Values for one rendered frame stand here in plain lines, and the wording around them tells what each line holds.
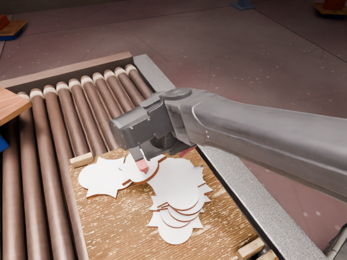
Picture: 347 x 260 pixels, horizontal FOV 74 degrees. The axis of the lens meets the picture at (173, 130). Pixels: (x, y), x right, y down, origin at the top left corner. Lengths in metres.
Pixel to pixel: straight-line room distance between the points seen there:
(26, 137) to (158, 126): 0.58
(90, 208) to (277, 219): 0.45
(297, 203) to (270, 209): 1.18
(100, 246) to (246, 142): 0.43
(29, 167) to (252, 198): 0.63
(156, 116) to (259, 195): 0.39
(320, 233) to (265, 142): 1.60
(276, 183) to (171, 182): 1.37
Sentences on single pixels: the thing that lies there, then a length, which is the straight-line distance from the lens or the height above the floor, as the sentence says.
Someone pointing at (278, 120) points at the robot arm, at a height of 1.32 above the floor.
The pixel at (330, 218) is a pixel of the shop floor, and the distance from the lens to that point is 1.88.
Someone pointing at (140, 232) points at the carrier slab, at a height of 0.94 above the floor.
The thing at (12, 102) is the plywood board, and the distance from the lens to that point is 0.83.
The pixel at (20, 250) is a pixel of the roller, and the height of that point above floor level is 0.91.
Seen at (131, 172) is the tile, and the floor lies 0.98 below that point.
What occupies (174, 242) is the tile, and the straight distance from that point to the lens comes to 0.55.
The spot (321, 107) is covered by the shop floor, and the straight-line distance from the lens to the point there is 2.67.
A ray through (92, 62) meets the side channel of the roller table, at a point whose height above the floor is 0.95.
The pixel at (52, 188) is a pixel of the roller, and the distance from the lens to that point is 0.71.
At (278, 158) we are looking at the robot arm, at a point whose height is 1.31.
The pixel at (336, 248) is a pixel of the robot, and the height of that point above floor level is 0.24.
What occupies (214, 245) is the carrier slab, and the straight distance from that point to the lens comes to 0.57.
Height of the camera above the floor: 1.47
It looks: 46 degrees down
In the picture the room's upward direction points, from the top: 1 degrees counter-clockwise
